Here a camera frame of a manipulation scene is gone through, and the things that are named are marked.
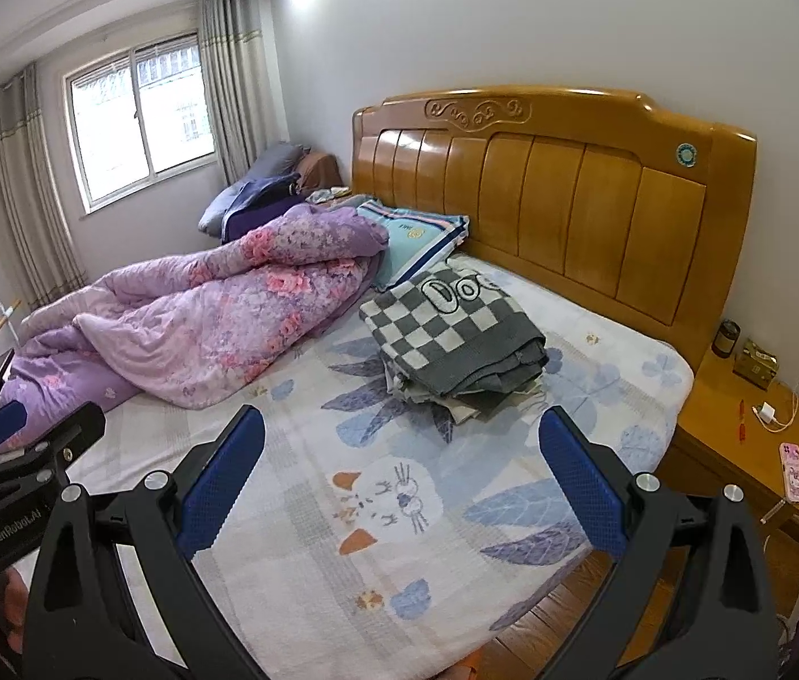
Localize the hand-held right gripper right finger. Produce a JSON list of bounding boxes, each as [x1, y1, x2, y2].
[[534, 405, 779, 680]]

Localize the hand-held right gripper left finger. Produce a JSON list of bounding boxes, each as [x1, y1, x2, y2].
[[24, 403, 273, 680]]

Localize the grey white checkered cardigan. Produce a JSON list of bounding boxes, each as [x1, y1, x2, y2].
[[359, 260, 549, 401]]

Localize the cream folded clothes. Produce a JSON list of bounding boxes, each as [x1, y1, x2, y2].
[[381, 368, 549, 426]]

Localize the wooden nightstand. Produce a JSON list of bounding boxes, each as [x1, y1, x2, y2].
[[658, 350, 799, 554]]

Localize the purple floral quilt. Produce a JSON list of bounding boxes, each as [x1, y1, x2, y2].
[[0, 204, 390, 412]]

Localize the pink phone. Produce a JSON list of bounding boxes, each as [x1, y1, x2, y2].
[[778, 441, 799, 505]]

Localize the gold box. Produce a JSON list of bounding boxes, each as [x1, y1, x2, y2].
[[734, 338, 781, 390]]

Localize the grey beige curtain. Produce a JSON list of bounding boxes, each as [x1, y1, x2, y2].
[[197, 0, 294, 189], [0, 63, 89, 313]]

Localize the wooden bed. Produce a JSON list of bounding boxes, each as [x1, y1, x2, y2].
[[351, 88, 758, 376]]

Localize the teal striped pillow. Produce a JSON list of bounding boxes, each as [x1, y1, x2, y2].
[[355, 198, 471, 291]]

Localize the grey pillow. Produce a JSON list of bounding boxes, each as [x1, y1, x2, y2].
[[197, 143, 305, 235]]

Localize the window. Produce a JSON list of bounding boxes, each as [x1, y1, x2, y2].
[[59, 29, 220, 212]]

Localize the white charger with cable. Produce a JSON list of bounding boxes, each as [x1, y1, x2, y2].
[[755, 368, 799, 435]]

